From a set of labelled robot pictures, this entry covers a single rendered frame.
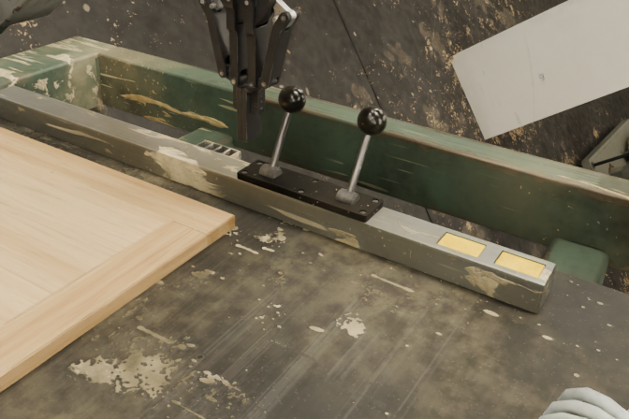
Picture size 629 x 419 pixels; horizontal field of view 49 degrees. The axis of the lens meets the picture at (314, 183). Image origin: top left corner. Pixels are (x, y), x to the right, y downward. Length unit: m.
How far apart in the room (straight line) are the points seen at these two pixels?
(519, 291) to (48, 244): 0.55
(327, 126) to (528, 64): 3.33
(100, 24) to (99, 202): 1.78
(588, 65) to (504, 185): 3.29
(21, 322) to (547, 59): 3.86
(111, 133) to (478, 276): 0.59
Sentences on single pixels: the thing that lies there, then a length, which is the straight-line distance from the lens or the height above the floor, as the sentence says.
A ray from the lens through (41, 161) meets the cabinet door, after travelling 1.09.
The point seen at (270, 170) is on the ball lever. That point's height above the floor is 1.38.
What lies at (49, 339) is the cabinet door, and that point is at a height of 1.35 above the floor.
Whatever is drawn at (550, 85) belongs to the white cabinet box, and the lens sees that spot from 4.38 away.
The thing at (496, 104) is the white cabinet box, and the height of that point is 0.17.
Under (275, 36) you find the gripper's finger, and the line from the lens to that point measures 0.79.
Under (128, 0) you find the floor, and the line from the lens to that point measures 2.83.
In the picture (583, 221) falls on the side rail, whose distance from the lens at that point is 1.02.
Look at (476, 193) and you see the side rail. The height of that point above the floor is 1.52.
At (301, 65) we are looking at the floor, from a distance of 3.35.
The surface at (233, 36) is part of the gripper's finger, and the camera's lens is 0.83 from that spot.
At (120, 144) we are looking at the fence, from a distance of 1.08.
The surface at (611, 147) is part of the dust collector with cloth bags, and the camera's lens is 6.21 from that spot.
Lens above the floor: 2.01
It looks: 40 degrees down
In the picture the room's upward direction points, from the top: 68 degrees clockwise
